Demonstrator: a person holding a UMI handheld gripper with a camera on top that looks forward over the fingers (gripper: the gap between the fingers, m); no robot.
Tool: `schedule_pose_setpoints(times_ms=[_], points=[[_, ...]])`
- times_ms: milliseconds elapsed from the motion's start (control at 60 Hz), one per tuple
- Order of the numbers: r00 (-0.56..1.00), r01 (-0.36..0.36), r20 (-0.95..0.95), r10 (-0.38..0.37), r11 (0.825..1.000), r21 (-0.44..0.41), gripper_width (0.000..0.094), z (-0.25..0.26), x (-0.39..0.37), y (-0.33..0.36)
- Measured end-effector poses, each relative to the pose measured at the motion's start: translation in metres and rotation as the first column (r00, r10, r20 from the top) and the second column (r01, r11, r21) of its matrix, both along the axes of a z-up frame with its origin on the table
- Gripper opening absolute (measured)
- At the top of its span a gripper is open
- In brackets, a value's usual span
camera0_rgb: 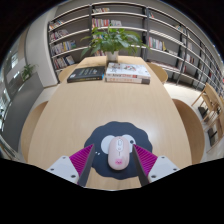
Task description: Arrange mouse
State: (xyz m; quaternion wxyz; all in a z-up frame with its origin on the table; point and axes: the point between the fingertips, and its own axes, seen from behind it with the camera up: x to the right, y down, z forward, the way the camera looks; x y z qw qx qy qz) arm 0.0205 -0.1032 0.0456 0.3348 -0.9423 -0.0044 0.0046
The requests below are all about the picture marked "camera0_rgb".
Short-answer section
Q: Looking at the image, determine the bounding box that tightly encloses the wooden frame chair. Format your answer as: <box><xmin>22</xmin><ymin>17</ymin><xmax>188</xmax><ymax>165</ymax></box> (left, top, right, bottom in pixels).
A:
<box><xmin>191</xmin><ymin>82</ymin><xmax>224</xmax><ymax>154</ymax></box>

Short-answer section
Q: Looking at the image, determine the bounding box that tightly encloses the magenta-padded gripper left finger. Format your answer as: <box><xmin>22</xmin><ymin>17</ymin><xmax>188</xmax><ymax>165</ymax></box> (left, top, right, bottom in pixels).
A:
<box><xmin>45</xmin><ymin>143</ymin><xmax>96</xmax><ymax>188</ymax></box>

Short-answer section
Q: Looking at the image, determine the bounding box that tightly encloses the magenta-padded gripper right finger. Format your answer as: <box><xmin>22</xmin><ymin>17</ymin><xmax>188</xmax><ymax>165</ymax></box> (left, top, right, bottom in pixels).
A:
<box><xmin>131</xmin><ymin>143</ymin><xmax>182</xmax><ymax>187</ymax></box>

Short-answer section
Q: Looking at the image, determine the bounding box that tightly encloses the pink computer mouse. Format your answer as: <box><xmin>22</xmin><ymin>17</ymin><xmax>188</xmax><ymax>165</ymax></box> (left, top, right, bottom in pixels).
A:
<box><xmin>107</xmin><ymin>136</ymin><xmax>131</xmax><ymax>171</ymax></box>

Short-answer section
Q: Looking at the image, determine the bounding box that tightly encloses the potted green plant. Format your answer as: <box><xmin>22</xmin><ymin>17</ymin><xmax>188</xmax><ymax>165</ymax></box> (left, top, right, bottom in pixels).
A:
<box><xmin>79</xmin><ymin>26</ymin><xmax>148</xmax><ymax>64</ymax></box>

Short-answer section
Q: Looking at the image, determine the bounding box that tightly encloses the black hardcover book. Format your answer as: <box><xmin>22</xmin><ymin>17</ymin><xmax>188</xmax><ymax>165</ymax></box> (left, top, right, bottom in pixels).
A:
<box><xmin>66</xmin><ymin>65</ymin><xmax>106</xmax><ymax>84</ymax></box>

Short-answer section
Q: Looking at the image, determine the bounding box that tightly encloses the white illustrated book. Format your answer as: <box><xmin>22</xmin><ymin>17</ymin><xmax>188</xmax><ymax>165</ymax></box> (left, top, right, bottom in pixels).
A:
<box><xmin>105</xmin><ymin>62</ymin><xmax>152</xmax><ymax>80</ymax></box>

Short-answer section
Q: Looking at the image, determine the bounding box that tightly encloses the red and white book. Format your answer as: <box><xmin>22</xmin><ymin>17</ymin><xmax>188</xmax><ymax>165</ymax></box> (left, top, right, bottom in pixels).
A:
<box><xmin>105</xmin><ymin>75</ymin><xmax>151</xmax><ymax>85</ymax></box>

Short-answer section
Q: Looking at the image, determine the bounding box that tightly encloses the grey bookshelf unit with books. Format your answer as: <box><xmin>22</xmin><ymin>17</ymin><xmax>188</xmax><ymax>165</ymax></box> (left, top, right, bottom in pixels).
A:
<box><xmin>47</xmin><ymin>1</ymin><xmax>224</xmax><ymax>98</ymax></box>

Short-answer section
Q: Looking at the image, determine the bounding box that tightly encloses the light wooden round-back chair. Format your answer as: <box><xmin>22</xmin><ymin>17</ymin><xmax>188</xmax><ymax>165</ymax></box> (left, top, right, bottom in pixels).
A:
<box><xmin>146</xmin><ymin>61</ymin><xmax>169</xmax><ymax>84</ymax></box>
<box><xmin>20</xmin><ymin>100</ymin><xmax>49</xmax><ymax>163</ymax></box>
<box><xmin>171</xmin><ymin>98</ymin><xmax>205</xmax><ymax>164</ymax></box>
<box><xmin>58</xmin><ymin>63</ymin><xmax>79</xmax><ymax>83</ymax></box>

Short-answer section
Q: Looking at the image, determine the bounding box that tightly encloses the small green background plant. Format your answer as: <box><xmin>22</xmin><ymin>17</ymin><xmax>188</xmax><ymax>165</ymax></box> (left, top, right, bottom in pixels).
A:
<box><xmin>20</xmin><ymin>63</ymin><xmax>36</xmax><ymax>81</ymax></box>

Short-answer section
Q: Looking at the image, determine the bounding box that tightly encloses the black cartoon face mouse pad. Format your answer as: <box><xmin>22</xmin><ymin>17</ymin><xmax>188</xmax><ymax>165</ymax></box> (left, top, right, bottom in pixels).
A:
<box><xmin>83</xmin><ymin>120</ymin><xmax>154</xmax><ymax>181</ymax></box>

